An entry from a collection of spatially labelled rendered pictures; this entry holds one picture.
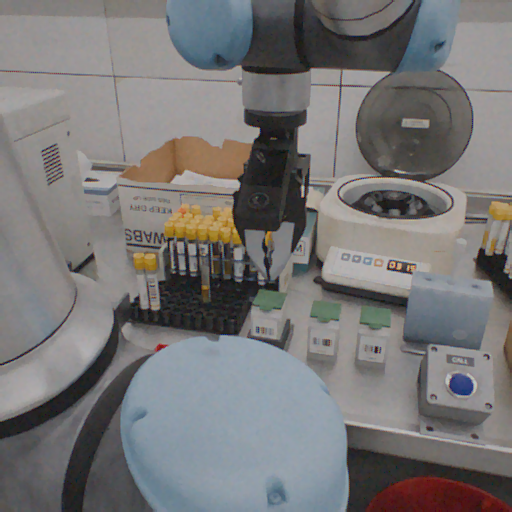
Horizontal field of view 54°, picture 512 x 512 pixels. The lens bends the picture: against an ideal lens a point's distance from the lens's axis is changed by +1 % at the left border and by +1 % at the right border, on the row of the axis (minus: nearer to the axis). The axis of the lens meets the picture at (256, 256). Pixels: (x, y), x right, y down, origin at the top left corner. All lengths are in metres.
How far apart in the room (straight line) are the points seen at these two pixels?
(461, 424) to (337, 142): 0.70
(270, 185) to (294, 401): 0.30
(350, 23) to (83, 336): 0.25
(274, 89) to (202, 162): 0.65
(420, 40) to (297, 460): 0.29
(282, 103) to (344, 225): 0.35
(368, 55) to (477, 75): 0.75
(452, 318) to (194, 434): 0.53
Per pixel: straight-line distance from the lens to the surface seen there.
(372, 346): 0.68
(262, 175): 0.54
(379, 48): 0.40
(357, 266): 0.84
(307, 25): 0.42
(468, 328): 0.74
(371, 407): 0.65
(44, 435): 0.30
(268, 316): 0.66
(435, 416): 0.65
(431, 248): 0.84
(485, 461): 0.67
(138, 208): 0.94
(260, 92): 0.55
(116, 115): 1.30
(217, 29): 0.43
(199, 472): 0.24
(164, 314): 0.76
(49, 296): 0.28
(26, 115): 0.83
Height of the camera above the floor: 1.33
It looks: 28 degrees down
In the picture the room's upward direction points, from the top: straight up
